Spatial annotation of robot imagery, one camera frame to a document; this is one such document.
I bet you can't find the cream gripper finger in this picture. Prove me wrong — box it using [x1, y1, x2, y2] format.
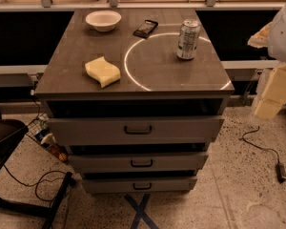
[248, 22, 272, 49]
[254, 62, 286, 119]

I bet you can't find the yellow sponge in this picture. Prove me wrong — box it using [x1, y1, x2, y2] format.
[85, 56, 121, 88]

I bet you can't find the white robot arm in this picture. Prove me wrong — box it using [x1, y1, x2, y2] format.
[248, 4, 286, 119]

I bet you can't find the white paper bowl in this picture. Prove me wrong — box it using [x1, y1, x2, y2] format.
[86, 10, 122, 32]

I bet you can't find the silver soda can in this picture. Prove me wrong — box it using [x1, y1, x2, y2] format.
[176, 19, 201, 60]

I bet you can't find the top grey drawer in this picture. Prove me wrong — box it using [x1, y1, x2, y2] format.
[49, 115, 224, 146]

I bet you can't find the grey drawer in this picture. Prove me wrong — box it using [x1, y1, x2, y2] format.
[69, 152, 208, 174]
[82, 177, 197, 194]
[49, 115, 224, 146]

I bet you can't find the black snack packet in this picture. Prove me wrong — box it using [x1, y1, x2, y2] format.
[133, 20, 158, 38]

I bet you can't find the grey drawer cabinet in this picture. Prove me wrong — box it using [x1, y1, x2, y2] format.
[36, 9, 234, 181]

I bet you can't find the bottom grey drawer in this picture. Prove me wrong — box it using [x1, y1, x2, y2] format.
[82, 177, 197, 194]

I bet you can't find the blue tape cross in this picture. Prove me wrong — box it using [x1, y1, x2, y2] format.
[124, 194, 159, 229]

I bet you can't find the middle grey drawer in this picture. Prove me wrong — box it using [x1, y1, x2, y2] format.
[69, 152, 208, 174]

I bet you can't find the black chair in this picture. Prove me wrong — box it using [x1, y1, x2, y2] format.
[0, 105, 76, 229]

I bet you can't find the black power adapter cable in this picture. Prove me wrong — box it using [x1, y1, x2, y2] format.
[239, 125, 286, 229]

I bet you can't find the wire basket with items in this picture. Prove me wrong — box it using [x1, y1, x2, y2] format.
[28, 114, 69, 163]

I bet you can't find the black floor cable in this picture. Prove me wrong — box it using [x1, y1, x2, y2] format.
[3, 164, 70, 203]

